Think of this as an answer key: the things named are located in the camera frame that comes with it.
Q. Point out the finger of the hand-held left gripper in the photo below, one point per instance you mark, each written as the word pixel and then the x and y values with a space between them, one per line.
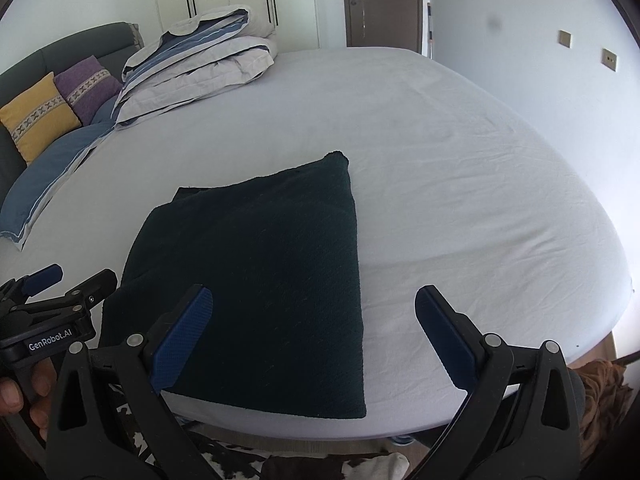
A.
pixel 44 277
pixel 95 285

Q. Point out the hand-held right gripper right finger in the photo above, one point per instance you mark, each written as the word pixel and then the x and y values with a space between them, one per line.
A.
pixel 445 332

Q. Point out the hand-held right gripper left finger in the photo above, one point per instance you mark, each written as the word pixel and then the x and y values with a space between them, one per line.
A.
pixel 185 340

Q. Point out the dark green sweater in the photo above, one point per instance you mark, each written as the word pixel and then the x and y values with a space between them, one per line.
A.
pixel 260 260

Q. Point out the person's left hand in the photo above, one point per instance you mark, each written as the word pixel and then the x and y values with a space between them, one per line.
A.
pixel 42 385

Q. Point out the blue pillow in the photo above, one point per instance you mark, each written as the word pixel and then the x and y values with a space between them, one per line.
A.
pixel 45 175

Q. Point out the blue slipper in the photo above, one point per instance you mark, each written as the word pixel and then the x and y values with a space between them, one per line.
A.
pixel 402 440

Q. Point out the cowhide rug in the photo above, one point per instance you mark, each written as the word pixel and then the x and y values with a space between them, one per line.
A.
pixel 240 460

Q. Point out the bed with white sheet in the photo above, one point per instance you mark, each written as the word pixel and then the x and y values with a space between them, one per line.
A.
pixel 450 185

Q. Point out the yellow cushion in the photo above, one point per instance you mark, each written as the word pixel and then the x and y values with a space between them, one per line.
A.
pixel 37 115

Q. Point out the brown cloth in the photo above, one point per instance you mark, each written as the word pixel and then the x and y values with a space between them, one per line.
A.
pixel 605 410

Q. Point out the purple cushion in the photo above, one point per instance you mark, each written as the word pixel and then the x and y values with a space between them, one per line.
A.
pixel 87 85

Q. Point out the grey headboard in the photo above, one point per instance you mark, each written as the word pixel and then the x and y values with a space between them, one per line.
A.
pixel 60 47

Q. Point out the folded striped duvet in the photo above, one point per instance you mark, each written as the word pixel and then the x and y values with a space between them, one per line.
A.
pixel 200 65

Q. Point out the brown door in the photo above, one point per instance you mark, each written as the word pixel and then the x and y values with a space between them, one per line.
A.
pixel 385 5

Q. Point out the bronze wall switch plate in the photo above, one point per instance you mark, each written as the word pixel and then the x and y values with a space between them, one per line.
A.
pixel 565 38
pixel 609 60

